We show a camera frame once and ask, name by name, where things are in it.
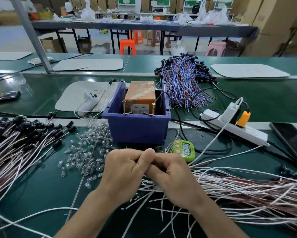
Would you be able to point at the person's right hand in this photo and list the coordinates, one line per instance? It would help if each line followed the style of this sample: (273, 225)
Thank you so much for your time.
(175, 183)

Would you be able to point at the stack of large cardboard boxes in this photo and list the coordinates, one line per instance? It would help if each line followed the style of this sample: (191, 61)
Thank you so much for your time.
(275, 24)

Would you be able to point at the person's right thumb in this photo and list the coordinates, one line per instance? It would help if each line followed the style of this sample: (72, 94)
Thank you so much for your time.
(153, 168)

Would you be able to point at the grey metal post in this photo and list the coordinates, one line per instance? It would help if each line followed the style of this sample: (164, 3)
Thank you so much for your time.
(31, 34)

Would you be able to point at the white power strip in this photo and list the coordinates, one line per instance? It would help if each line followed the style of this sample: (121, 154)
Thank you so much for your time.
(250, 133)

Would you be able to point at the open cardboard box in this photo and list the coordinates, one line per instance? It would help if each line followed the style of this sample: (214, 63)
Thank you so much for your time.
(85, 45)
(51, 45)

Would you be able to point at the person's left forearm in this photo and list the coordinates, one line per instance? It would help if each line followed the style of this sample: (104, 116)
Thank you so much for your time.
(88, 218)

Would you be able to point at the person's right forearm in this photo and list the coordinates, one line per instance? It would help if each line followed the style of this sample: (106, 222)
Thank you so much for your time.
(215, 220)

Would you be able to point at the white plastic bag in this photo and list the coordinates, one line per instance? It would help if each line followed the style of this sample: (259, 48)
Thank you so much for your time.
(182, 18)
(88, 13)
(210, 16)

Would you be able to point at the white bucket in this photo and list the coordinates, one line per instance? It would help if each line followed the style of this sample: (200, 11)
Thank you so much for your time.
(177, 48)

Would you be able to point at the white work mat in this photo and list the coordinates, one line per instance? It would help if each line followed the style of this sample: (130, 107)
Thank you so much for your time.
(88, 64)
(69, 96)
(7, 55)
(250, 71)

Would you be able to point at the grey sack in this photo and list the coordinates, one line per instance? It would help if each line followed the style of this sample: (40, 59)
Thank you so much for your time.
(100, 49)

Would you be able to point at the green digital timer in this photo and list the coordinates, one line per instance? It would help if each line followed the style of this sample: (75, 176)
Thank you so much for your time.
(184, 149)

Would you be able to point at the pile of clear small bulbs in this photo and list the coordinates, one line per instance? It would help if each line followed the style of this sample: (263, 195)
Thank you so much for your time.
(88, 151)

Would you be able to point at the clear plastic cover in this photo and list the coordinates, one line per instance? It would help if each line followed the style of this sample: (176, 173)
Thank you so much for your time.
(12, 80)

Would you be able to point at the orange taped battery box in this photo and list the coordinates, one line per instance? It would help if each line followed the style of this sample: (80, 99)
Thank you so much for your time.
(139, 95)

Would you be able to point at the person's left thumb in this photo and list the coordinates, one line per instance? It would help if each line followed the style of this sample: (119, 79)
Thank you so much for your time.
(145, 159)

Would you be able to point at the pink plastic stool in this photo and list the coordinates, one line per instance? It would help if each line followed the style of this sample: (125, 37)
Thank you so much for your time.
(216, 47)
(153, 37)
(169, 39)

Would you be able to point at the long grey table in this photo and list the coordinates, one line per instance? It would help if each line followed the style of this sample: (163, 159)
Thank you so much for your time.
(138, 26)

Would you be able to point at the orange plug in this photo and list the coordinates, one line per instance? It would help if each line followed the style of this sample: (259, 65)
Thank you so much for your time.
(243, 118)

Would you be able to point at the brass bolt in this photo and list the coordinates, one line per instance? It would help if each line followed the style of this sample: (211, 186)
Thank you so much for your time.
(124, 107)
(153, 109)

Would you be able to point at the black smartphone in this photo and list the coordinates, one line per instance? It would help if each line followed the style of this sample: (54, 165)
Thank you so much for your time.
(291, 140)

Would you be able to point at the person's left hand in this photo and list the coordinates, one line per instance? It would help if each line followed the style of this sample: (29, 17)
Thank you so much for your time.
(121, 175)

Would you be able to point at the black flat device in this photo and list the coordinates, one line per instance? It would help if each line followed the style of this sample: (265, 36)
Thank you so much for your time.
(4, 97)

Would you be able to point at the white handheld controller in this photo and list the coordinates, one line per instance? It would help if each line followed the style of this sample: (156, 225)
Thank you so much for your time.
(87, 104)

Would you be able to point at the white charger plug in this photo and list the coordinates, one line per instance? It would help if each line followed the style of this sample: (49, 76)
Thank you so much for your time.
(229, 112)

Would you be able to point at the blue plastic bin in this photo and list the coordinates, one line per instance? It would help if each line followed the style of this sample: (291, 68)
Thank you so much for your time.
(138, 128)

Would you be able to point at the small clear plastic bag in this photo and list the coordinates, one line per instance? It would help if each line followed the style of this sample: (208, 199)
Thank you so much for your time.
(38, 60)

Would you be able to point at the orange plastic stool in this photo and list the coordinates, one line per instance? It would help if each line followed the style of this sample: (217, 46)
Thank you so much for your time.
(127, 44)
(138, 36)

